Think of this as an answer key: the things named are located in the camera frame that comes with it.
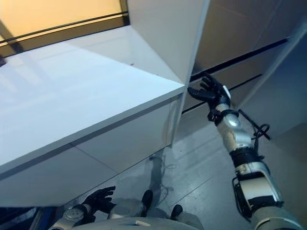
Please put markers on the black robot left foot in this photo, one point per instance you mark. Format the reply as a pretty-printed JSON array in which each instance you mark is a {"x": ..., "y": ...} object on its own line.
[{"x": 146, "y": 201}]

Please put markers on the orange lit window black frame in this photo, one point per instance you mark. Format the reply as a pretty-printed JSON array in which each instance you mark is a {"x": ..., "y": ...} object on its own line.
[{"x": 60, "y": 12}]

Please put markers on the stainless steel fridge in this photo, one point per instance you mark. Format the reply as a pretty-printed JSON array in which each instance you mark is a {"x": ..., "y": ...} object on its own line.
[{"x": 235, "y": 24}]

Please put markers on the grey robot body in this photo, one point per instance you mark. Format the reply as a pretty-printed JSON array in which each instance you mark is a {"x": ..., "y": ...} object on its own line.
[{"x": 134, "y": 222}]

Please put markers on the white fridge drawer steel front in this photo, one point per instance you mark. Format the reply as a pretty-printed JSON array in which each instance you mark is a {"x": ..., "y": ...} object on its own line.
[{"x": 239, "y": 69}]

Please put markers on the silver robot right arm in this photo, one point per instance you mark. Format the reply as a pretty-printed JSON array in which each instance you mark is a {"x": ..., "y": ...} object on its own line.
[{"x": 239, "y": 139}]

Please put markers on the black robot right foot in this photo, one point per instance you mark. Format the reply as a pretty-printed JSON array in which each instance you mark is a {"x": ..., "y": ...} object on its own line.
[{"x": 176, "y": 212}]

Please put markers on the white counter cabinet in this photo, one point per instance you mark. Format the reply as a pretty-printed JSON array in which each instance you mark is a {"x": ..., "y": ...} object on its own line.
[{"x": 72, "y": 100}]

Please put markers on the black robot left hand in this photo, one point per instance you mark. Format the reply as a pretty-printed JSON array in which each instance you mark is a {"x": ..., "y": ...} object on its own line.
[{"x": 100, "y": 198}]

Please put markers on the black robot foot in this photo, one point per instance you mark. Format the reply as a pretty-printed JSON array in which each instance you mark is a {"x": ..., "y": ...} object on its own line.
[
  {"x": 146, "y": 201},
  {"x": 176, "y": 212}
]

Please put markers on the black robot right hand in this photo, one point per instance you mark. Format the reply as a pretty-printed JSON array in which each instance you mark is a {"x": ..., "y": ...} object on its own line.
[{"x": 211, "y": 94}]

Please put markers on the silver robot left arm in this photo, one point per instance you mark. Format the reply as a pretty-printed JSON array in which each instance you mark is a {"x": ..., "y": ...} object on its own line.
[{"x": 72, "y": 213}]

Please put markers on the tall white cabinet panel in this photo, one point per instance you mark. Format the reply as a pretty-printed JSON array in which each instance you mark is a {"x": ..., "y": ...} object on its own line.
[{"x": 168, "y": 36}]

